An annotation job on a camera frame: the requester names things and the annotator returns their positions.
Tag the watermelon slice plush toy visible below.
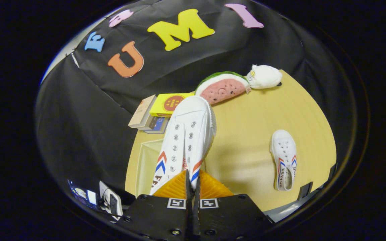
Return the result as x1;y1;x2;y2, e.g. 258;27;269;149
195;71;251;106

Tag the white plush toy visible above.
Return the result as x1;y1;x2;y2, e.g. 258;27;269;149
246;64;283;89

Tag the yellow book with red circle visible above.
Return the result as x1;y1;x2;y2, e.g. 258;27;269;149
149;93;195;117

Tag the cream fabric storage box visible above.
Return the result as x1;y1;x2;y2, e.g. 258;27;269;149
135;138;167;198

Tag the bright blue-white equipment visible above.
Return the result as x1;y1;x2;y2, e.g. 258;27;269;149
67;180;99;210

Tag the white device with black panel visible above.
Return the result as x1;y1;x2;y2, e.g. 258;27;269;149
99;181;124;221

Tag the grey book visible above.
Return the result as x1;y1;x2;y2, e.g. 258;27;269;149
139;115;156;131

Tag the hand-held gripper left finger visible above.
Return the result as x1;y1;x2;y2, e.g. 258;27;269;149
116;169;193;241

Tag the white striped canvas shoe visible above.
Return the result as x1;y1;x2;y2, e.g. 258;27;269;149
149;95;217;196
270;130;297;191

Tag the blue book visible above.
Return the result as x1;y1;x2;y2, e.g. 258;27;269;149
144;116;170;134

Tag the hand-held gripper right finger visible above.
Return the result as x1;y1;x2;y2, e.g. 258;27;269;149
193;169;275;241

